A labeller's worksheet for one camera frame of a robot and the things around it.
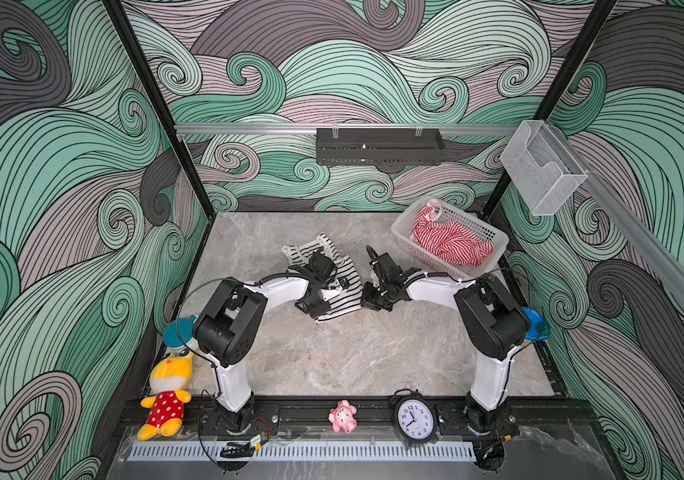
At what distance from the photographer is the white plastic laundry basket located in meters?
1.04

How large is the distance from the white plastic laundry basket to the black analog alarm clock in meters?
0.43

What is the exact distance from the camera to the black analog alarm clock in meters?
0.70
